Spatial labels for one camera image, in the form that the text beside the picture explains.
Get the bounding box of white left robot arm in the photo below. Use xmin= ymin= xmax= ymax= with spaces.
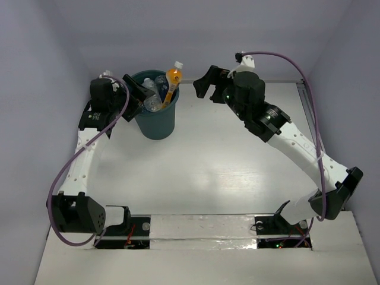
xmin=47 ymin=72 xmax=153 ymax=234

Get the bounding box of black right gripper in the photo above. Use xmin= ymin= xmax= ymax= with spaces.
xmin=194 ymin=64 xmax=248 ymax=121

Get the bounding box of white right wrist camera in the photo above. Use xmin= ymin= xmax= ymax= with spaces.
xmin=232 ymin=52 xmax=255 ymax=73

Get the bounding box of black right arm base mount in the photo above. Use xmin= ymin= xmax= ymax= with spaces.
xmin=250 ymin=201 xmax=313 ymax=249

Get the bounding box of blue label water bottle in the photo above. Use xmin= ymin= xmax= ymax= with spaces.
xmin=154 ymin=74 xmax=169 ymax=103

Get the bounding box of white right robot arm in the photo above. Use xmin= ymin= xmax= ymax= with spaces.
xmin=193 ymin=65 xmax=363 ymax=233

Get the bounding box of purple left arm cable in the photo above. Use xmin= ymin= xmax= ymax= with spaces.
xmin=48 ymin=76 xmax=131 ymax=246

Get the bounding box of clear bottle blue-white cap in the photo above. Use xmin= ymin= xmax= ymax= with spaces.
xmin=142 ymin=78 xmax=159 ymax=94

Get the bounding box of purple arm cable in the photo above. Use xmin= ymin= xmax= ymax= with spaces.
xmin=242 ymin=52 xmax=327 ymax=222
xmin=48 ymin=76 xmax=131 ymax=246

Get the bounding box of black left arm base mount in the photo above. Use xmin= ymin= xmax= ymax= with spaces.
xmin=93 ymin=205 xmax=151 ymax=249

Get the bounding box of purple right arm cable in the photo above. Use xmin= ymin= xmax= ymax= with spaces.
xmin=242 ymin=52 xmax=327 ymax=222

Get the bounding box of upright-lying clear ribbed bottle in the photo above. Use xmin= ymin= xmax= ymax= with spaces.
xmin=144 ymin=92 xmax=162 ymax=112

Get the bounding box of dark green plastic bin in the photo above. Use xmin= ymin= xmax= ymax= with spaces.
xmin=135 ymin=88 xmax=179 ymax=140

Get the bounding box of orange label drink bottle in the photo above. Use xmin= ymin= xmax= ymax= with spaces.
xmin=162 ymin=61 xmax=183 ymax=109

